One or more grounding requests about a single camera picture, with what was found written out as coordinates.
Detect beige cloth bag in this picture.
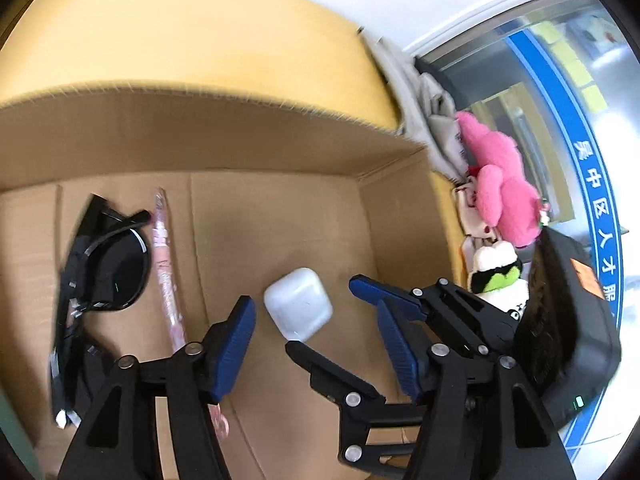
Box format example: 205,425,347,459
358,28,469,184

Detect panda plush toy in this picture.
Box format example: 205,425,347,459
468,240,529,321

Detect white earbuds case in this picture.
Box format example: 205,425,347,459
264,268,333,342

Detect brown cardboard box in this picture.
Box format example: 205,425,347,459
1,88,462,476

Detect pink plush toy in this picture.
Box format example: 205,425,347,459
457,112,548,248

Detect pink crystal bear pen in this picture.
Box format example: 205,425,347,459
150,186,230,441

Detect black sunglasses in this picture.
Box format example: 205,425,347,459
49,194,151,429

